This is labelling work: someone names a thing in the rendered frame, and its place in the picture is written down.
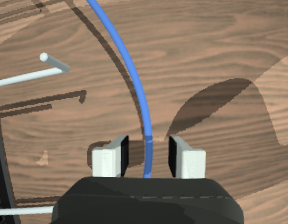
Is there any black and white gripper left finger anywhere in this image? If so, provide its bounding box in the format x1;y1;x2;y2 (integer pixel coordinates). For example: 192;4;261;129
92;135;129;177

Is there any blue cable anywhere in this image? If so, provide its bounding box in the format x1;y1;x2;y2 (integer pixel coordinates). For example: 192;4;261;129
86;0;153;178

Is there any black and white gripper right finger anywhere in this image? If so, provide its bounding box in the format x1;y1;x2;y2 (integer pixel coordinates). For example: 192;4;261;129
168;136;206;178

